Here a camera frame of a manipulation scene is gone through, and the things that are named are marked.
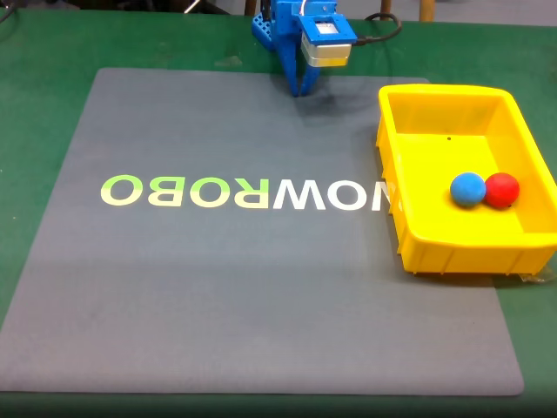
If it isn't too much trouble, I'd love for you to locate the blue ball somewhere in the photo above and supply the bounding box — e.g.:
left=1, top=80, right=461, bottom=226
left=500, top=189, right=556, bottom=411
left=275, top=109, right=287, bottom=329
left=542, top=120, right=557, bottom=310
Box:
left=449, top=172, right=487, bottom=208

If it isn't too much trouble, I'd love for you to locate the yellow plastic bin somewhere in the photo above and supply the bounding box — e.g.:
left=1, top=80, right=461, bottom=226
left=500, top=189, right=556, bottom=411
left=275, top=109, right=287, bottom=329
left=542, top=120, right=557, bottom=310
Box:
left=375, top=84, right=557, bottom=276

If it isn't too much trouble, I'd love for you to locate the red ball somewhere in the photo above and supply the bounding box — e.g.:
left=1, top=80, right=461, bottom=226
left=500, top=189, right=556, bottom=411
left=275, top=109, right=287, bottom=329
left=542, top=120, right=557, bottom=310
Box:
left=483, top=172, right=521, bottom=209

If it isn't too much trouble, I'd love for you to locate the grey mat with NOWROBO print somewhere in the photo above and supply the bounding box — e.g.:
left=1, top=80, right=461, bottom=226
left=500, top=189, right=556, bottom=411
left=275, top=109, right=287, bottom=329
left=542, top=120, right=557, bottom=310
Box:
left=0, top=67, right=526, bottom=397

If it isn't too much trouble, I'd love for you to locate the clear tape strip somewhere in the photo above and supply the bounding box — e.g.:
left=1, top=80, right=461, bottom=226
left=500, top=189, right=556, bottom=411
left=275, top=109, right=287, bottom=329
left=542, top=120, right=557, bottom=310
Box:
left=517, top=265, right=556, bottom=285

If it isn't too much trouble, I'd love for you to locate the silver camera box blue holder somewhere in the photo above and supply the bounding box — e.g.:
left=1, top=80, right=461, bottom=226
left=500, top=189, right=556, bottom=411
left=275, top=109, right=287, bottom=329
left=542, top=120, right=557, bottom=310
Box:
left=299, top=15, right=359, bottom=69

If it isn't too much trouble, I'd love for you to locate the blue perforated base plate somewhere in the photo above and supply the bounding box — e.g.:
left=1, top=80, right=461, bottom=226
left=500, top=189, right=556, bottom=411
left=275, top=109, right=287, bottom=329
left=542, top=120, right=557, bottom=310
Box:
left=251, top=11, right=279, bottom=52

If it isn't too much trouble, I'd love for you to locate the black camera cable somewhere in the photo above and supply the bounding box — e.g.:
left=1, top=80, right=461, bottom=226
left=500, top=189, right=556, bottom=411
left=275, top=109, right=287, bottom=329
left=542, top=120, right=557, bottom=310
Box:
left=352, top=11, right=404, bottom=47

